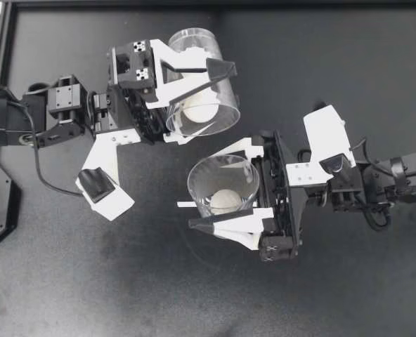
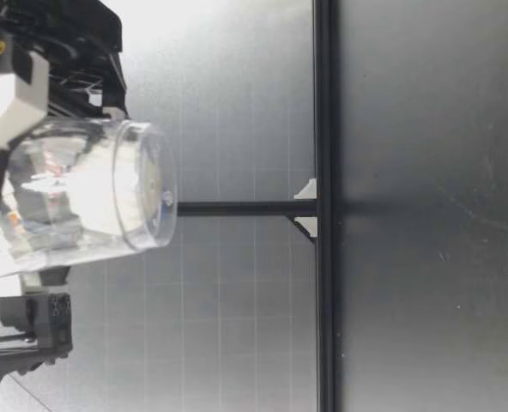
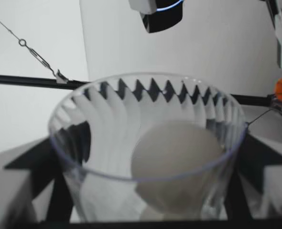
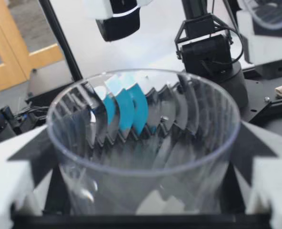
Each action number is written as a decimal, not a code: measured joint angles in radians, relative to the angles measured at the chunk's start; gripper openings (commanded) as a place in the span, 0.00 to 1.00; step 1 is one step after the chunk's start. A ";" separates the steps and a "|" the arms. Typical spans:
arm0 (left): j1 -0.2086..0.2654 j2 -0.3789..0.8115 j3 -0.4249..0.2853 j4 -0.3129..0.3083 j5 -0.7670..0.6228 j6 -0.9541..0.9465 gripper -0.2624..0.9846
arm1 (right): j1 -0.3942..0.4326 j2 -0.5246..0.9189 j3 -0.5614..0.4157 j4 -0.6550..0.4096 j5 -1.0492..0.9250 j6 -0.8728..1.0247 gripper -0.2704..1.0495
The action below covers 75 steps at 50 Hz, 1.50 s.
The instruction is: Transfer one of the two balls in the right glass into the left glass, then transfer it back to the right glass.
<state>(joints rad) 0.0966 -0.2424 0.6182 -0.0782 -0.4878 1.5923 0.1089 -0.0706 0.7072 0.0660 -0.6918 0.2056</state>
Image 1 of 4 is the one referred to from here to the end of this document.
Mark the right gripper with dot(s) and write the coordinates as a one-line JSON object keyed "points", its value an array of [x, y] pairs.
{"points": [[281, 217]]}

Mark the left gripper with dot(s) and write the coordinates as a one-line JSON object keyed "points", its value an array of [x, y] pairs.
{"points": [[130, 84]]}

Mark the clear glass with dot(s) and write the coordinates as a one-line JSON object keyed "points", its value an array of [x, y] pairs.
{"points": [[225, 105], [201, 175]]}

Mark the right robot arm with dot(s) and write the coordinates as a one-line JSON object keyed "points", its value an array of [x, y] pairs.
{"points": [[411, 168]]}

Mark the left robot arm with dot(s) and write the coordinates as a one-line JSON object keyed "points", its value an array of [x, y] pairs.
{"points": [[64, 102]]}

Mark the white ball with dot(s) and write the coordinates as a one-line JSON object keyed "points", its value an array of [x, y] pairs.
{"points": [[225, 203], [201, 112]]}

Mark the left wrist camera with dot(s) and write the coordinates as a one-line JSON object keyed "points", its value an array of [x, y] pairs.
{"points": [[104, 151]]}

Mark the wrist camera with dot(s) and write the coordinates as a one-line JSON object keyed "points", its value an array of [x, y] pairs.
{"points": [[324, 130], [104, 151]]}

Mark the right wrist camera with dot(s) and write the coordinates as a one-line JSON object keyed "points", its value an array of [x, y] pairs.
{"points": [[324, 130]]}

